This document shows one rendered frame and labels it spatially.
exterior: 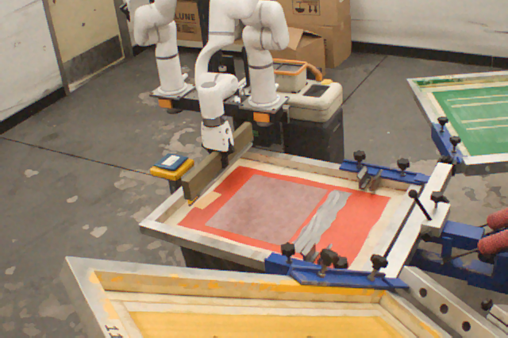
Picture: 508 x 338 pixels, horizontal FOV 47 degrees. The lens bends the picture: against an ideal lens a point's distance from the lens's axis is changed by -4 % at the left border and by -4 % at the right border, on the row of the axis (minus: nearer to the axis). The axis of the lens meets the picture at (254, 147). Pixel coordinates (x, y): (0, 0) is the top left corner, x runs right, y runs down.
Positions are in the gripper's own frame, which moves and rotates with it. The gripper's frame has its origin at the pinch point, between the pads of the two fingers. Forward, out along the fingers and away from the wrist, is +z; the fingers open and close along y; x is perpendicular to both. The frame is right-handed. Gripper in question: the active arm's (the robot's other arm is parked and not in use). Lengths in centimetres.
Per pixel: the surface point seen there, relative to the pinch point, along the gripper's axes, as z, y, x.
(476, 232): 6, -87, 1
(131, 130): 113, 210, -167
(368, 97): 114, 52, -283
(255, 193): 14.7, -9.4, -5.3
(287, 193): 14.7, -20.0, -9.3
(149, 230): 11.9, 10.7, 29.9
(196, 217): 14.4, 2.5, 14.9
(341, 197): 13.9, -39.0, -12.8
